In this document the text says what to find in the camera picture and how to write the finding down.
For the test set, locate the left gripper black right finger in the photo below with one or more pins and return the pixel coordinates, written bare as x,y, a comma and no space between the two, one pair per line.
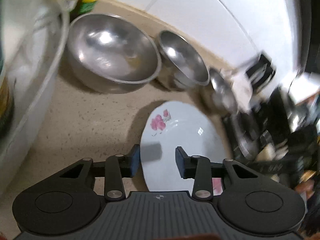
203,171

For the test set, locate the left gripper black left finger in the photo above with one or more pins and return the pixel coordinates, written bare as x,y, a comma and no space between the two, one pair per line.
113,170

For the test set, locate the white floral plate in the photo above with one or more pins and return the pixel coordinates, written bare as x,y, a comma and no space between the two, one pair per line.
170,125

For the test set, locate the large steel bowl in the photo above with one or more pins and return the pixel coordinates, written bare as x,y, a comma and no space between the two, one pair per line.
111,55

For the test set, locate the small steel bowl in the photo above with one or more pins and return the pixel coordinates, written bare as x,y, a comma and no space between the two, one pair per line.
218,95

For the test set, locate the white crumpled cloth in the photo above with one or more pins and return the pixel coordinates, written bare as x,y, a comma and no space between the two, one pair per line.
241,88

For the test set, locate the medium steel bowl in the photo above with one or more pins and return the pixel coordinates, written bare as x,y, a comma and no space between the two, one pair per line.
182,66

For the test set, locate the white plastic storage tub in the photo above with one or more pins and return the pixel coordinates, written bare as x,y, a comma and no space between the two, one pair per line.
33,39

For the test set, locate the black wire rack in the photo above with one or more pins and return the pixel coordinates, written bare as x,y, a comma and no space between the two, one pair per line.
261,73

